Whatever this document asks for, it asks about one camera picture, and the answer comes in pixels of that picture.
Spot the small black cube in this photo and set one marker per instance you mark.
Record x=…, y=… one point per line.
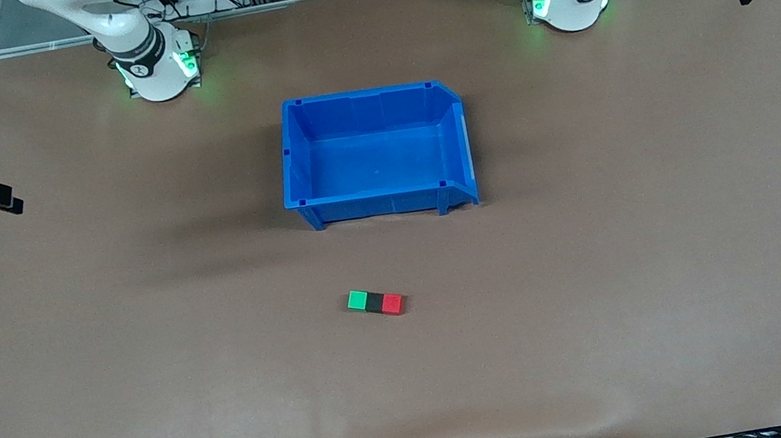
x=375, y=302

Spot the blue plastic storage bin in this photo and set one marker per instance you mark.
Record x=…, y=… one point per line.
x=373, y=159

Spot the brown table mat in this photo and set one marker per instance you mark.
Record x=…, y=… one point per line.
x=420, y=402

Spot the small green cube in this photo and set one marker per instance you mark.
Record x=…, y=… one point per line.
x=357, y=300

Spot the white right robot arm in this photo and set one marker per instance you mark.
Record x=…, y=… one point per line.
x=137, y=51

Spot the small red cube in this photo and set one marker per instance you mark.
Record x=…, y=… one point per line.
x=392, y=304

